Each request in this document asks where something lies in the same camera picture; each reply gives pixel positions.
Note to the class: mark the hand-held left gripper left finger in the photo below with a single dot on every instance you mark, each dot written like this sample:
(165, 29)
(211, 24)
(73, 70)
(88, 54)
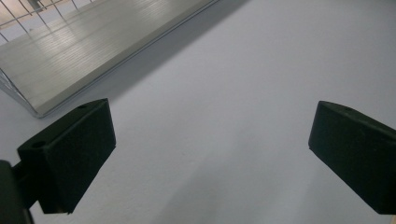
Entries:
(77, 155)

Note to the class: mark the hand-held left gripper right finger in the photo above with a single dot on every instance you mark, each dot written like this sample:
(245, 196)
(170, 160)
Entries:
(355, 155)

